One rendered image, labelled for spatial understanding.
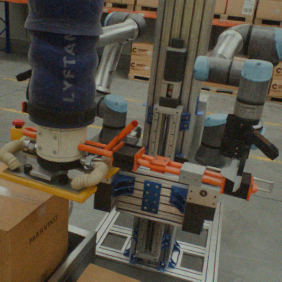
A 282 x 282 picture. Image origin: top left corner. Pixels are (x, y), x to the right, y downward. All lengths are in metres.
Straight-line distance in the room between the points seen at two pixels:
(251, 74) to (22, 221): 0.90
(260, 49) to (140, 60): 7.19
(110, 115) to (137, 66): 6.91
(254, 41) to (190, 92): 0.49
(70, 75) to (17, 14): 10.34
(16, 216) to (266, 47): 1.10
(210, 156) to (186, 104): 0.31
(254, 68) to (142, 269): 1.58
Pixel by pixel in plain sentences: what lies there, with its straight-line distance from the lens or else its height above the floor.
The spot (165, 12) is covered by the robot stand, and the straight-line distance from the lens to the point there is 1.71.
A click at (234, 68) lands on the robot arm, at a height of 1.56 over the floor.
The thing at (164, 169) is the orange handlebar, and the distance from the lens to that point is 1.05.
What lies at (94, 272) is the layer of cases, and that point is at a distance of 1.68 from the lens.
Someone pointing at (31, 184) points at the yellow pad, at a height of 1.12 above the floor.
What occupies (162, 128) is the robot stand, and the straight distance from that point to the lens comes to 1.74.
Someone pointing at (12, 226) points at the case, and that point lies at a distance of 1.28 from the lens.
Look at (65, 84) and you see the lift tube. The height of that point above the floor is 1.45.
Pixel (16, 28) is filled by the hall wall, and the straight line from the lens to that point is 11.42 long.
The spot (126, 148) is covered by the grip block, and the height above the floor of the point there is 1.25.
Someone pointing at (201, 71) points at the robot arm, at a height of 1.53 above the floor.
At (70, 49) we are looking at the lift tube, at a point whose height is 1.56.
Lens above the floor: 1.69
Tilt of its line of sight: 21 degrees down
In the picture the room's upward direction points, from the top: 6 degrees clockwise
